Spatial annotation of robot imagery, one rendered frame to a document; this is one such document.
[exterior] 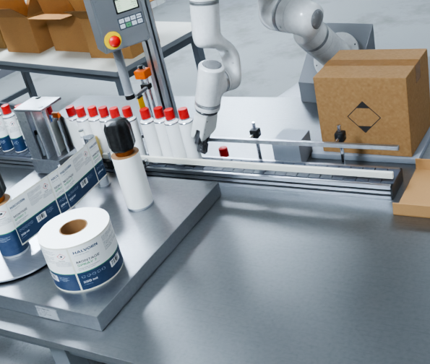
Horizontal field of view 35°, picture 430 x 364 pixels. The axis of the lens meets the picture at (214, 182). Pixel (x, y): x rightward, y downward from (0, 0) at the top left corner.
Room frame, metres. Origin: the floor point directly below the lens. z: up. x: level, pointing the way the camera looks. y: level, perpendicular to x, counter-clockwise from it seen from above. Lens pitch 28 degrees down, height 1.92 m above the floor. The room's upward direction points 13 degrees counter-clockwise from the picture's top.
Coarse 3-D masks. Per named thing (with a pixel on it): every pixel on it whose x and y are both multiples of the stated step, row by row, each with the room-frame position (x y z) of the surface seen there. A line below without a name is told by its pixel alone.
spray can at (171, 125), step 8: (168, 112) 2.12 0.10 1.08; (168, 120) 2.12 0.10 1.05; (176, 120) 2.13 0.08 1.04; (168, 128) 2.12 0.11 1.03; (176, 128) 2.12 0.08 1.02; (168, 136) 2.12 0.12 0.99; (176, 136) 2.11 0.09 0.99; (176, 144) 2.11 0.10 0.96; (176, 152) 2.11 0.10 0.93; (184, 152) 2.12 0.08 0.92
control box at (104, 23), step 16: (96, 0) 2.24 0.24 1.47; (112, 0) 2.26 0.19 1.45; (96, 16) 2.25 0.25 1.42; (112, 16) 2.26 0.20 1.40; (144, 16) 2.29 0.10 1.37; (96, 32) 2.28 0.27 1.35; (112, 32) 2.25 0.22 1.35; (128, 32) 2.27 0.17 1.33; (144, 32) 2.29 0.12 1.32; (112, 48) 2.25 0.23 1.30
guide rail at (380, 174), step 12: (144, 156) 2.18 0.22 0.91; (156, 156) 2.16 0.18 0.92; (252, 168) 1.94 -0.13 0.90; (264, 168) 1.91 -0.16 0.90; (276, 168) 1.89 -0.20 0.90; (288, 168) 1.86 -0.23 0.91; (300, 168) 1.84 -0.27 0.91; (312, 168) 1.82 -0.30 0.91; (324, 168) 1.79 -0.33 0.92; (336, 168) 1.78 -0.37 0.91; (348, 168) 1.76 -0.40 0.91
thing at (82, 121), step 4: (76, 108) 2.36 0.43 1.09; (80, 108) 2.35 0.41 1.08; (84, 108) 2.36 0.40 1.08; (76, 112) 2.36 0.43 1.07; (80, 112) 2.35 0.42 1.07; (84, 112) 2.35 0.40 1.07; (80, 116) 2.35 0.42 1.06; (84, 116) 2.35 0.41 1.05; (88, 116) 2.36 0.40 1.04; (76, 120) 2.36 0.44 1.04; (80, 120) 2.34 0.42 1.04; (84, 120) 2.34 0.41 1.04; (80, 124) 2.34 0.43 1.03; (84, 124) 2.34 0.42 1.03; (88, 124) 2.34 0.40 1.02; (84, 128) 2.34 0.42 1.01; (88, 128) 2.34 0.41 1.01; (92, 132) 2.35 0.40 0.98
